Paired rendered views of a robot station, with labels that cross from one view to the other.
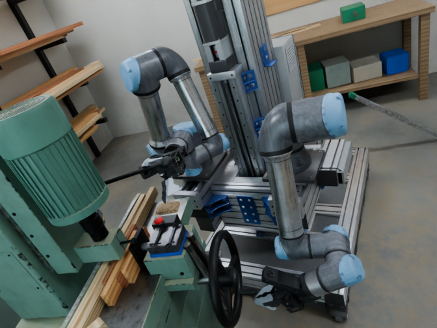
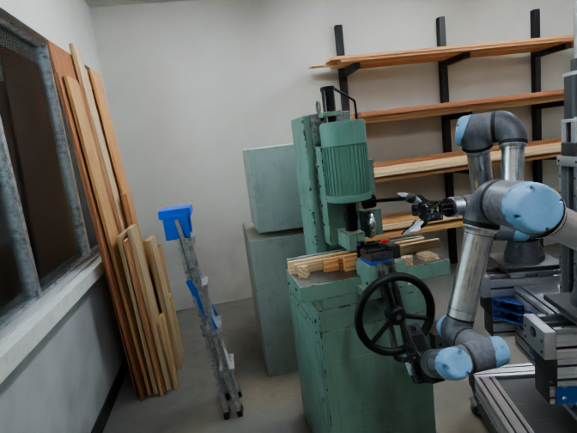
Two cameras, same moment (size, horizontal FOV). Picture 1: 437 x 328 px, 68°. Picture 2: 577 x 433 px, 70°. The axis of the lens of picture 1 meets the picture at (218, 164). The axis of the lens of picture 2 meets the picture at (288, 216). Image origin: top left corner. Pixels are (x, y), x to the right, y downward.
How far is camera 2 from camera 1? 0.92 m
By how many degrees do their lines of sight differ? 59
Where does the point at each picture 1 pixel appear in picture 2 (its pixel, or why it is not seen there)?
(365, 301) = not seen: outside the picture
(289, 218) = (455, 294)
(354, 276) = (441, 362)
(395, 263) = not seen: outside the picture
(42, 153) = (332, 149)
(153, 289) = (345, 278)
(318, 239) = (469, 333)
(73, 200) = (337, 187)
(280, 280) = (414, 338)
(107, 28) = not seen: outside the picture
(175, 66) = (505, 132)
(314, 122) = (495, 201)
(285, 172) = (470, 246)
